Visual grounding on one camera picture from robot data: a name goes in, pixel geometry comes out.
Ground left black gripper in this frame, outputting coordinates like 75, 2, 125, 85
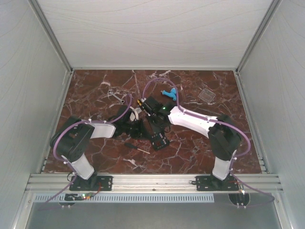
123, 118, 152, 140

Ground black fuse box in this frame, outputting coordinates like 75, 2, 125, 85
150, 132, 170, 151

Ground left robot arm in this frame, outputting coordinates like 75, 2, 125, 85
50, 106, 149, 190

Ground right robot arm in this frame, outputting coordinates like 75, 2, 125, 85
137, 96, 241, 190

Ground clear fuse box lid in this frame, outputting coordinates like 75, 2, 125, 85
198, 88, 215, 103

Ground silver wrench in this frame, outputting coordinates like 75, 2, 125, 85
108, 90, 125, 104

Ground blue plastic faucet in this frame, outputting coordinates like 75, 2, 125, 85
161, 88, 177, 102

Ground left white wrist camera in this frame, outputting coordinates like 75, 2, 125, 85
130, 107, 142, 122

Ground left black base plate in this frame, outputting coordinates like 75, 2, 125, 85
69, 175, 113, 191

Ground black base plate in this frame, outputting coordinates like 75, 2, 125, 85
191, 175, 239, 191
69, 175, 113, 191

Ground slotted grey cable duct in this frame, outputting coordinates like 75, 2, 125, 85
33, 193, 214, 203

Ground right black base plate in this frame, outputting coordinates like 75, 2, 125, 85
191, 175, 239, 191

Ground aluminium front rail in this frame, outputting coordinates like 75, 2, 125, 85
25, 173, 283, 193

